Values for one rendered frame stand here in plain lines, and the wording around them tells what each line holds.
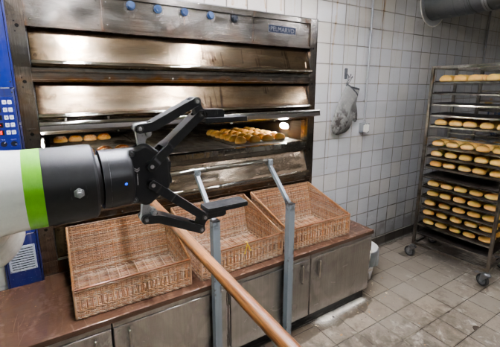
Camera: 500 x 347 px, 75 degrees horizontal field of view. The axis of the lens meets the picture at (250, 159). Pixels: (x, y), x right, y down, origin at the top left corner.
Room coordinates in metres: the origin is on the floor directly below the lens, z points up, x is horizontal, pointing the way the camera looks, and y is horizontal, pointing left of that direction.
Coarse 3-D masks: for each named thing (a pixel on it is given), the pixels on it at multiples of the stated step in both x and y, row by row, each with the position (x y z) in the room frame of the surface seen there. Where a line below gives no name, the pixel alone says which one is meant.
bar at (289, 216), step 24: (192, 168) 1.72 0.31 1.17; (216, 168) 1.77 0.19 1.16; (288, 216) 1.77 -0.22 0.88; (216, 240) 1.52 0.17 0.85; (288, 240) 1.77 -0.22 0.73; (288, 264) 1.77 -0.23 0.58; (216, 288) 1.52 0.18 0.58; (288, 288) 1.77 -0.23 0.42; (216, 312) 1.52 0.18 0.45; (288, 312) 1.77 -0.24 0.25; (216, 336) 1.51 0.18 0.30
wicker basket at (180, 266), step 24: (72, 240) 1.67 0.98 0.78; (96, 240) 1.73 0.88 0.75; (120, 240) 1.79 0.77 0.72; (144, 240) 1.84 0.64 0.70; (168, 240) 1.88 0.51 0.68; (96, 264) 1.69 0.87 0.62; (120, 264) 1.74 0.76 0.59; (144, 264) 1.75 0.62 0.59; (168, 264) 1.50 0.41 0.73; (72, 288) 1.29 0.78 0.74; (96, 288) 1.32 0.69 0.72; (120, 288) 1.38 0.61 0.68; (144, 288) 1.51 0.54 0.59; (168, 288) 1.49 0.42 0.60; (96, 312) 1.32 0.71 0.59
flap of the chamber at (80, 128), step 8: (312, 112) 2.45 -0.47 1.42; (176, 120) 1.90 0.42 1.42; (248, 120) 2.20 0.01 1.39; (256, 120) 2.28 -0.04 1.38; (264, 120) 2.37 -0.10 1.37; (272, 120) 2.47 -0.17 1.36; (40, 128) 1.55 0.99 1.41; (48, 128) 1.57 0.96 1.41; (56, 128) 1.58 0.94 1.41; (64, 128) 1.60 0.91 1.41; (72, 128) 1.62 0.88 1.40; (80, 128) 1.64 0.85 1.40; (88, 128) 1.65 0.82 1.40; (96, 128) 1.67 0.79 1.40; (104, 128) 1.71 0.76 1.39; (112, 128) 1.76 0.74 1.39; (120, 128) 1.81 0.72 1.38; (128, 128) 1.86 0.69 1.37
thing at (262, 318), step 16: (160, 208) 1.07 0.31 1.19; (192, 240) 0.84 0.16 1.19; (208, 256) 0.76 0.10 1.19; (224, 272) 0.69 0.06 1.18; (240, 288) 0.63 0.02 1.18; (240, 304) 0.60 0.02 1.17; (256, 304) 0.58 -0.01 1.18; (256, 320) 0.55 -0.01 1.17; (272, 320) 0.53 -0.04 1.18; (272, 336) 0.50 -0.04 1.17; (288, 336) 0.49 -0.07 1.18
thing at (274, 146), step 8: (264, 144) 2.44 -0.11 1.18; (272, 144) 2.44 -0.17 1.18; (280, 144) 2.47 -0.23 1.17; (288, 144) 2.51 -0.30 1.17; (296, 144) 2.56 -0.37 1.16; (304, 144) 2.60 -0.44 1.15; (192, 152) 2.15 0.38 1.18; (200, 152) 2.15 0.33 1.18; (208, 152) 2.16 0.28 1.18; (216, 152) 2.19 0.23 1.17; (224, 152) 2.22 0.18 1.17; (232, 152) 2.25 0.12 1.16; (240, 152) 2.29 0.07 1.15; (248, 152) 2.32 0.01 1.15; (176, 160) 2.04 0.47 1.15; (184, 160) 2.07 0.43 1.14
